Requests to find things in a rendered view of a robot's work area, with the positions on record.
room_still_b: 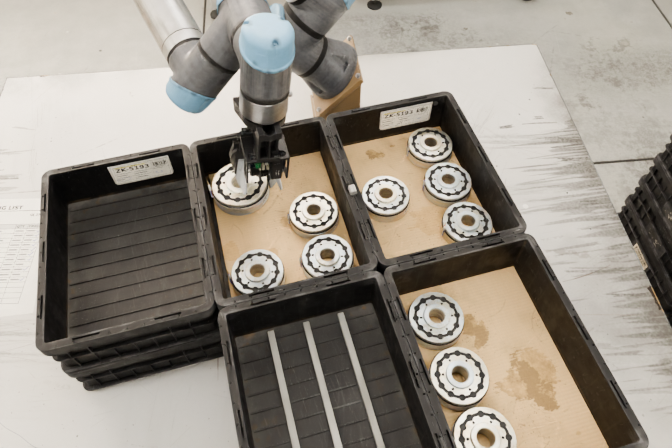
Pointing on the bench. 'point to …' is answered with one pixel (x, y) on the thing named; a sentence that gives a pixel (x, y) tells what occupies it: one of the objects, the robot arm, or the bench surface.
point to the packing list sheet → (19, 255)
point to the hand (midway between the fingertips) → (257, 181)
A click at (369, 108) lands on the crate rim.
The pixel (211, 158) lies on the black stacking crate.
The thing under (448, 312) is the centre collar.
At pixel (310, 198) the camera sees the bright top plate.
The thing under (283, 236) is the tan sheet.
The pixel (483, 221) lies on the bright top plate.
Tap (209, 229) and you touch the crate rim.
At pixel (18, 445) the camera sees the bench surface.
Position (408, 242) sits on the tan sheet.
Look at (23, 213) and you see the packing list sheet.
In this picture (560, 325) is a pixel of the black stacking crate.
